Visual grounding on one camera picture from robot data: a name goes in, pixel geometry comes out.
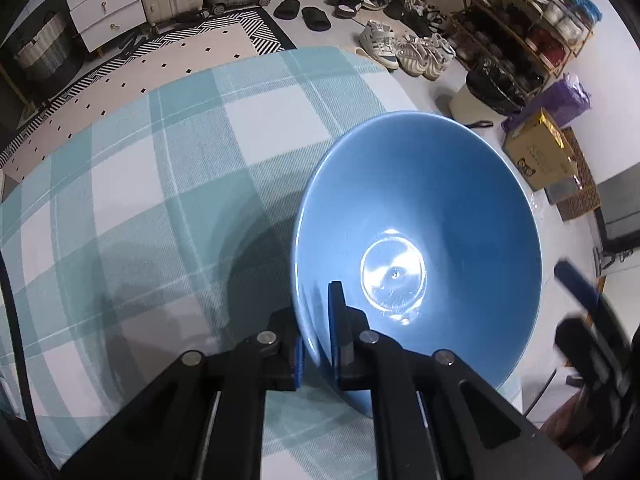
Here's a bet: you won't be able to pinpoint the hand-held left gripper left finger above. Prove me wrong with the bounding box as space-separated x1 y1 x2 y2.
60 307 306 480

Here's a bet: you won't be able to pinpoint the metal shoe rack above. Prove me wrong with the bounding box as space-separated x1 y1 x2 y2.
445 0 603 91

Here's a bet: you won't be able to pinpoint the cardboard box yellow print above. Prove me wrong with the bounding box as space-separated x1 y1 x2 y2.
502 109 581 192

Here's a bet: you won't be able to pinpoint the white dressing table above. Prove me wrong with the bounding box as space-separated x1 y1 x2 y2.
62 0 148 53

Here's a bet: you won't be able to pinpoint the brown patterned mat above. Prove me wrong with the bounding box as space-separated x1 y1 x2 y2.
555 127 598 221

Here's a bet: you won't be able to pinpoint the beige rug black diamonds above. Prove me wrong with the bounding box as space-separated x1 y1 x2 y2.
0 5 301 181

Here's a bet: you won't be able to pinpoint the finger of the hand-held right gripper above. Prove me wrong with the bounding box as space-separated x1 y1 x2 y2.
555 316 626 397
554 259 616 326

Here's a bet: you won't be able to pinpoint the grey flat box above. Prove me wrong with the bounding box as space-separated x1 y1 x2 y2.
545 175 581 206

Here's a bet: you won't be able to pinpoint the person's right hand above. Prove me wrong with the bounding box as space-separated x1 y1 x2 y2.
542 392 606 471

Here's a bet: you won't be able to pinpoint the blue bowl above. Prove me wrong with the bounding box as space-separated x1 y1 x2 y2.
291 111 543 418

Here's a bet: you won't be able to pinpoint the white bin black liner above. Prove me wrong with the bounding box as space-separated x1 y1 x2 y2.
448 57 526 121

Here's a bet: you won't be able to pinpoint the purple bag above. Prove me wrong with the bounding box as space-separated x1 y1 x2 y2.
501 74 592 133

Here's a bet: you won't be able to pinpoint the black flat panel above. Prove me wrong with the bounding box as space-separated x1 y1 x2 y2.
594 164 640 266

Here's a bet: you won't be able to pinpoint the scattered sneakers and sandals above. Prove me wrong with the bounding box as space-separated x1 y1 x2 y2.
325 0 458 82

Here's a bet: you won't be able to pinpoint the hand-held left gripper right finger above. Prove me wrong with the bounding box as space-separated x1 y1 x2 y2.
327 281 583 480

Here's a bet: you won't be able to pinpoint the woven basket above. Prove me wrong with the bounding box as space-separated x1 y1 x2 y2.
12 10 71 81

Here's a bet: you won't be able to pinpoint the row of assorted shoes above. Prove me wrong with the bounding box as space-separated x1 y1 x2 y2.
450 0 601 86

